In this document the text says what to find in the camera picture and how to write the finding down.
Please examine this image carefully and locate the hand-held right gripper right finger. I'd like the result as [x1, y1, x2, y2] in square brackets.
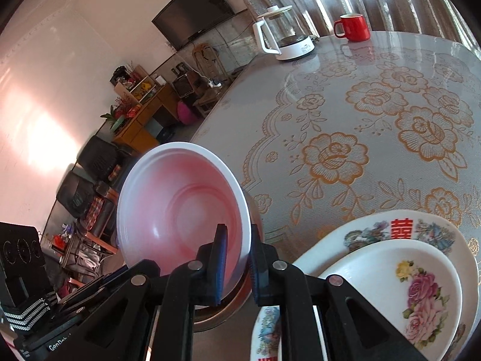
[248, 224, 429, 361]

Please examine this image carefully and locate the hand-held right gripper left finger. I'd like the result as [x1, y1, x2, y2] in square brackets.
[73, 224, 230, 361]

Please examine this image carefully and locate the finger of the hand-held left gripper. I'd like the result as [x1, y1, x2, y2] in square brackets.
[56, 289, 110, 315]
[60, 265, 130, 306]

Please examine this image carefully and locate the red plastic bowl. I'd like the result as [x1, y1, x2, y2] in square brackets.
[116, 142, 252, 298]

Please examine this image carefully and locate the white floral plate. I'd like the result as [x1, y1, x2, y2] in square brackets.
[317, 240, 464, 361]

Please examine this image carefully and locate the white plate with red print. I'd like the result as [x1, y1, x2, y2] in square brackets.
[251, 210, 480, 361]

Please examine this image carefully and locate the cluttered low table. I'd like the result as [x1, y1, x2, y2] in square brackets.
[41, 229, 118, 291]

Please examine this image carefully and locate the black leather armchair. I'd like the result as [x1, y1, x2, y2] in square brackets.
[56, 173, 114, 231]
[77, 135, 133, 182]

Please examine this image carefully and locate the pink bag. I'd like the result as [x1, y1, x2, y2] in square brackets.
[177, 101, 199, 125]

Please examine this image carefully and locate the potted plant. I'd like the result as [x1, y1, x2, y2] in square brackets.
[100, 98, 130, 133]

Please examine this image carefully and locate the wooden cabinet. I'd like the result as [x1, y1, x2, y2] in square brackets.
[112, 83, 179, 156]

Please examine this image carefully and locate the small old monitor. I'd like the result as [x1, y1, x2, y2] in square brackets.
[172, 73, 195, 98]

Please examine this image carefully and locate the wooden chair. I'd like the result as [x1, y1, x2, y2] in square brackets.
[193, 43, 227, 118]

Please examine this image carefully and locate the lace pattern tablecloth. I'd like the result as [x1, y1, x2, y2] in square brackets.
[190, 32, 481, 361]

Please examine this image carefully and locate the white glass kettle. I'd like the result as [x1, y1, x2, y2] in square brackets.
[253, 5, 317, 62]

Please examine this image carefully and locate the red mug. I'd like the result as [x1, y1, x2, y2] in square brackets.
[334, 14, 371, 42]

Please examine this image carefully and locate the black white striped strap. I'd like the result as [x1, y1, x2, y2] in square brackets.
[2, 298, 52, 332]

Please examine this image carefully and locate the wall television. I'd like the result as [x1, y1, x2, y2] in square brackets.
[152, 0, 237, 51]

